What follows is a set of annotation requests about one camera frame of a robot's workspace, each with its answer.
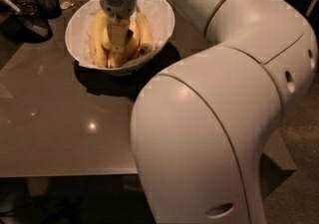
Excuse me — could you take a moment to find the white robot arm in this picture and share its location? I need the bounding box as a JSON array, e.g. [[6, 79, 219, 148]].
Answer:
[[101, 0, 318, 224]]

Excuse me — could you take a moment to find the middle curved yellow banana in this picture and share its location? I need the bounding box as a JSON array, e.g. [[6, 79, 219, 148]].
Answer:
[[107, 18, 140, 69]]

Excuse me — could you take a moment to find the left yellow banana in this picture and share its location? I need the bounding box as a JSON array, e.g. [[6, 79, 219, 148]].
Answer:
[[91, 10, 109, 68]]

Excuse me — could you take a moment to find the black mesh cup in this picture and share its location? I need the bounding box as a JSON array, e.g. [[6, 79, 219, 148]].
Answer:
[[36, 0, 62, 19]]

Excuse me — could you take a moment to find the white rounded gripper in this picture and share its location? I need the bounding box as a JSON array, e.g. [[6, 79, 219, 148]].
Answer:
[[100, 0, 137, 53]]

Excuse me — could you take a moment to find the white bowl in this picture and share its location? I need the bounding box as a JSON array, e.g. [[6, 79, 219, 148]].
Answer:
[[64, 0, 176, 77]]

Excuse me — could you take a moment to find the right long yellow banana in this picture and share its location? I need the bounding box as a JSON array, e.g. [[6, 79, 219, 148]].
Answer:
[[136, 7, 156, 54]]

